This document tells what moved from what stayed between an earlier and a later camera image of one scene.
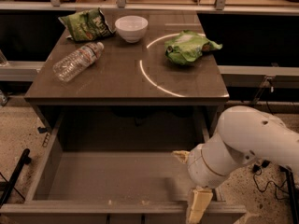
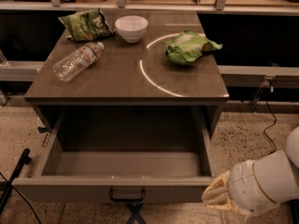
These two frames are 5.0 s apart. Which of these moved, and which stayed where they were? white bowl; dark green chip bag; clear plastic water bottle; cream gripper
Moved: cream gripper
Stayed: white bowl; clear plastic water bottle; dark green chip bag
